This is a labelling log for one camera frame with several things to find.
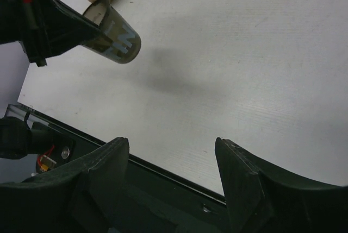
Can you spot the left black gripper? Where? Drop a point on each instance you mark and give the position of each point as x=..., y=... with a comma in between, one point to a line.
x=45, y=28

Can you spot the black coffee cup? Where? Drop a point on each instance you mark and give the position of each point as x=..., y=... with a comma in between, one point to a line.
x=117, y=40

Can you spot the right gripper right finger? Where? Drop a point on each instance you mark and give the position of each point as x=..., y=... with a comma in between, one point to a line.
x=263, y=197

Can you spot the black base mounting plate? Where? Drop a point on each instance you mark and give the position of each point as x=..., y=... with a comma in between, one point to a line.
x=151, y=199

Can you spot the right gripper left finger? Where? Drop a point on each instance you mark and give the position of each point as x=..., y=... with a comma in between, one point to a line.
x=79, y=196

